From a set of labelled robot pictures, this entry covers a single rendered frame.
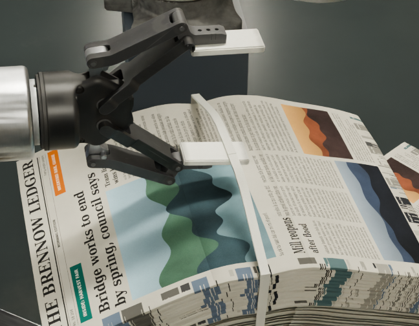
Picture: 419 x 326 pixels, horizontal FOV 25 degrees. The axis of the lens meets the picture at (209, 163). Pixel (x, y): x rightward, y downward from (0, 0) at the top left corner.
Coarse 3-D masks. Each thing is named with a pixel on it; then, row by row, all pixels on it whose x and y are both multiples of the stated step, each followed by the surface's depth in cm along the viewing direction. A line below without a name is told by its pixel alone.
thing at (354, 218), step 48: (240, 96) 112; (288, 144) 107; (336, 144) 111; (288, 192) 100; (336, 192) 104; (384, 192) 107; (336, 240) 96; (384, 240) 100; (336, 288) 96; (384, 288) 97
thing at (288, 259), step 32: (224, 96) 112; (192, 128) 107; (256, 160) 103; (192, 192) 100; (224, 192) 99; (256, 192) 100; (224, 224) 96; (288, 224) 96; (224, 256) 93; (288, 256) 93; (224, 288) 91; (256, 288) 92; (288, 288) 94; (224, 320) 95; (288, 320) 97
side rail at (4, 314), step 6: (0, 312) 136; (6, 312) 136; (0, 318) 136; (6, 318) 136; (12, 318) 136; (18, 318) 136; (0, 324) 135; (6, 324) 135; (12, 324) 135; (18, 324) 135; (24, 324) 135; (30, 324) 135; (36, 324) 135
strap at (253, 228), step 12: (192, 96) 111; (204, 108) 105; (216, 120) 102; (228, 144) 98; (228, 156) 97; (240, 168) 96; (240, 180) 95; (240, 192) 94; (252, 204) 94; (252, 216) 93; (252, 228) 93; (252, 240) 92; (264, 252) 92; (264, 264) 91
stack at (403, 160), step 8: (400, 144) 160; (408, 144) 160; (392, 152) 158; (400, 152) 158; (408, 152) 158; (416, 152) 158; (392, 160) 156; (400, 160) 156; (408, 160) 156; (416, 160) 156; (392, 168) 155; (400, 168) 155; (408, 168) 155; (416, 168) 155; (400, 176) 153; (408, 176) 153; (416, 176) 153; (400, 184) 152; (408, 184) 152; (416, 184) 152; (408, 192) 151; (416, 192) 151; (416, 200) 149; (416, 208) 148
